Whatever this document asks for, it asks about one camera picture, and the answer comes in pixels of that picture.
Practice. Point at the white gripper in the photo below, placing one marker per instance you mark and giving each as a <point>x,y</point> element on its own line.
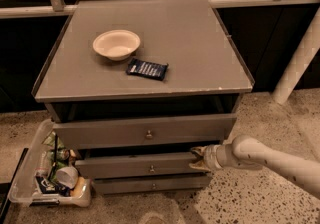
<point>210,157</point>

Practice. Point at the grey drawer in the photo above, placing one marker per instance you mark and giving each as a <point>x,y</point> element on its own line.
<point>136,165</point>
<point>152,183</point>
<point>145,131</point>

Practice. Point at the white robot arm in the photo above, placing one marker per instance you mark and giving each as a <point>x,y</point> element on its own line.
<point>246,152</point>

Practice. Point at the grey top drawer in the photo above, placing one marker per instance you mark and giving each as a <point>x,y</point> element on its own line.
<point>145,131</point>

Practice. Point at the grey bottom drawer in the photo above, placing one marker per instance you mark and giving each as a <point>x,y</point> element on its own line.
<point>152,183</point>

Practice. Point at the grey drawer cabinet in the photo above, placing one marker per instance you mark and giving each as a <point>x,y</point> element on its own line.
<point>205,75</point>

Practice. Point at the blue snack packet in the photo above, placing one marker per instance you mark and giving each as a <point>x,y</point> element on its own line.
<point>145,69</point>

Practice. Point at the yellow sponge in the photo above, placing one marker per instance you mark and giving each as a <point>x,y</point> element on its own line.
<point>76,192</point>

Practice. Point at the white paper cup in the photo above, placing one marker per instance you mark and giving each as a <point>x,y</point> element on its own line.
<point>67,176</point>

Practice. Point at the white bowl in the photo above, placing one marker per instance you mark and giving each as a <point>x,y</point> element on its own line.
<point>116,45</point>

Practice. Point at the green soda can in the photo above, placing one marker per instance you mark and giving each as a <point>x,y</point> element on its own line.
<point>59,155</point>

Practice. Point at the green chip bag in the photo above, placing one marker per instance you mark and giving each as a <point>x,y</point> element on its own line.
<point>53,141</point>

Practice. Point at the clear plastic bin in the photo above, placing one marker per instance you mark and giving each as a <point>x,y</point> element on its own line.
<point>24,189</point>

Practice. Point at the blue white snack bag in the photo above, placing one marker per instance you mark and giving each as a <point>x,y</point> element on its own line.
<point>47,187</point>

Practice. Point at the clear plastic bottle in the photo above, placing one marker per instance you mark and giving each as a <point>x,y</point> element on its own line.
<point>45,163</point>

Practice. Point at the white diagonal post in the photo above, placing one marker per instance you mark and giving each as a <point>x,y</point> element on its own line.
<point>300,61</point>

